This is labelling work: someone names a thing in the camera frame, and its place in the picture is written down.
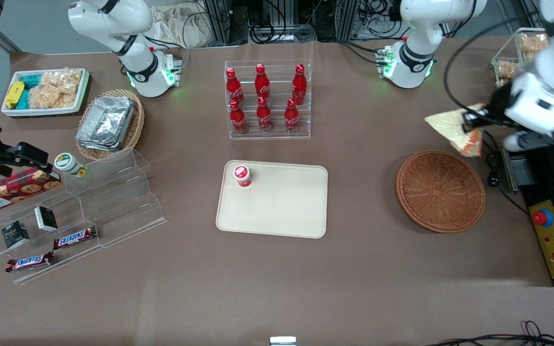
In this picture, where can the green lid small jar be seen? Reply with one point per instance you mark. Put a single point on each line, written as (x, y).
(68, 163)

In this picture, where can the beige plastic tray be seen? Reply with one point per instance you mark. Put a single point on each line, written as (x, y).
(282, 206)

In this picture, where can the stacked aluminium foil containers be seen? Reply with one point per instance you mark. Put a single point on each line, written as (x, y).
(106, 122)

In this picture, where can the aluminium frame post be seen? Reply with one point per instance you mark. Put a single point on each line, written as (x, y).
(217, 19)
(346, 19)

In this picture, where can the yellow snack packet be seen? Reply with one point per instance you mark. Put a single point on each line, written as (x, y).
(15, 93)

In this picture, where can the teal snack packet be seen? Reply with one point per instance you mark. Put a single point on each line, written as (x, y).
(31, 80)

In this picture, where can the small white block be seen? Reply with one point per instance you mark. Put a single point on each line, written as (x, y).
(283, 341)

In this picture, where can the red lid yogurt cup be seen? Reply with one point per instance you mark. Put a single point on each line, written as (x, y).
(242, 175)

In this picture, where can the clear acrylic step display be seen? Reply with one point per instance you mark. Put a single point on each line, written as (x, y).
(123, 202)

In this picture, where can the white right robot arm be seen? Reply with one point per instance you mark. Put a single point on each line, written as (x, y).
(137, 72)

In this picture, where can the oval light wicker basket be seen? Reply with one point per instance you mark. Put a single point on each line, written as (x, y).
(136, 127)

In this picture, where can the black machine with yellow panel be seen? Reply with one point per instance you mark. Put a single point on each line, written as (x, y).
(553, 240)

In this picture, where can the beige cloth bag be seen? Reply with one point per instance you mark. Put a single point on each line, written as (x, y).
(181, 26)

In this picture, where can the red cola bottle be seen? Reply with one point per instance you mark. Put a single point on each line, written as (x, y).
(238, 120)
(264, 117)
(291, 117)
(232, 89)
(262, 84)
(299, 86)

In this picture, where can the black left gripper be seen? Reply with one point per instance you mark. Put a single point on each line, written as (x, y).
(498, 105)

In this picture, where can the triangular sandwich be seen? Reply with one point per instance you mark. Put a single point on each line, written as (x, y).
(450, 127)

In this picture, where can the clear bag of rice crackers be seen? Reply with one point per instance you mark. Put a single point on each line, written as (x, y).
(56, 89)

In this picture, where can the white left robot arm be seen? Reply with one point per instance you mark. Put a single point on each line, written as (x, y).
(416, 57)

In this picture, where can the white plastic snack bin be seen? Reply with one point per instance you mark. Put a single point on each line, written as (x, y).
(83, 89)

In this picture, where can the red tartan cookie box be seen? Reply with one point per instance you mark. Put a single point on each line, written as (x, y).
(17, 190)

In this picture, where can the clear bag of fried snacks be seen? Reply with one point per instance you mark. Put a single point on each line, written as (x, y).
(508, 70)
(533, 42)

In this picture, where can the brown chocolate bar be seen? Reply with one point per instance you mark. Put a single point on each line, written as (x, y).
(29, 262)
(75, 237)

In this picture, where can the round brown wicker basket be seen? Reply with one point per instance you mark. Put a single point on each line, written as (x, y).
(440, 192)

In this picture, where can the small black carton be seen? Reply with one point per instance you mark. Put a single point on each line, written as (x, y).
(15, 235)
(46, 219)

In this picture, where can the clear acrylic bottle rack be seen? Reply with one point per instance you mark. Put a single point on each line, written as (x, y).
(277, 134)

